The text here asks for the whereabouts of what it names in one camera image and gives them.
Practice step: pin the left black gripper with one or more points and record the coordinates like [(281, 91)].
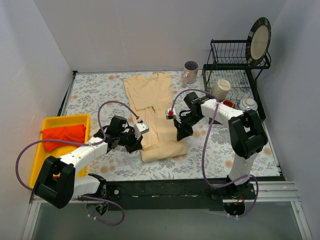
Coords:
[(131, 141)]

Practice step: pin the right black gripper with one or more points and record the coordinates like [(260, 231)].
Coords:
[(182, 124)]

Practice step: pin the beige t shirt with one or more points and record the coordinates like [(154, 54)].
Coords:
[(150, 98)]

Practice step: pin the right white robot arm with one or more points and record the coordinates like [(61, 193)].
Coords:
[(247, 136)]

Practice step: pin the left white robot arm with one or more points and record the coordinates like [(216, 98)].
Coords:
[(57, 182)]

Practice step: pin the red bowl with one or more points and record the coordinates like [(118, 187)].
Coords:
[(228, 103)]

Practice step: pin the orange red cloth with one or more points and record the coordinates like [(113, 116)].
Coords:
[(65, 135)]

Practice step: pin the cream ceramic cup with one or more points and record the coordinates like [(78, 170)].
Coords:
[(221, 89)]

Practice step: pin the pink ceramic mug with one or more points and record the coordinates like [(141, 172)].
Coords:
[(190, 72)]

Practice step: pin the white blue patterned bowl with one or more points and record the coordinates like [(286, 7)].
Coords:
[(247, 103)]

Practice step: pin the yellow plastic tray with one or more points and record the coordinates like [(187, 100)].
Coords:
[(51, 122)]

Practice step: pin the black rimmed beige plate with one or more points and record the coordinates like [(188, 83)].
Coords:
[(258, 41)]

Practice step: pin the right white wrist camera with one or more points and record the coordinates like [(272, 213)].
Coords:
[(171, 114)]

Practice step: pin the black wire dish rack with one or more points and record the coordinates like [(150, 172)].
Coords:
[(227, 60)]

